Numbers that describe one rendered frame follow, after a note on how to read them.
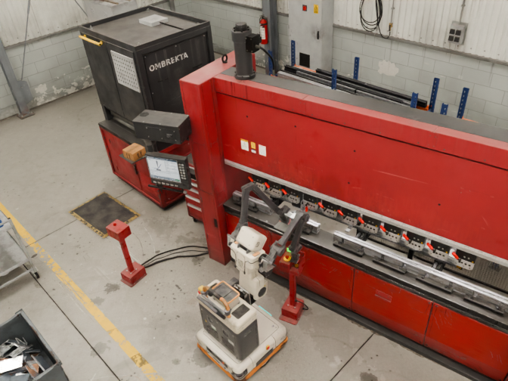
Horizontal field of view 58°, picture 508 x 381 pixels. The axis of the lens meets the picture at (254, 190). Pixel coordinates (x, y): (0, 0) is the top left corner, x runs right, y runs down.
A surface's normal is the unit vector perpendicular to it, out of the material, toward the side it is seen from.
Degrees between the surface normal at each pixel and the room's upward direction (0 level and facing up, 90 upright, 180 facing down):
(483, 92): 90
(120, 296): 0
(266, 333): 0
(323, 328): 0
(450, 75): 90
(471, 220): 90
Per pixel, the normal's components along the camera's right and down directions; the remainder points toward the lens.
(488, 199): -0.59, 0.52
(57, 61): 0.70, 0.39
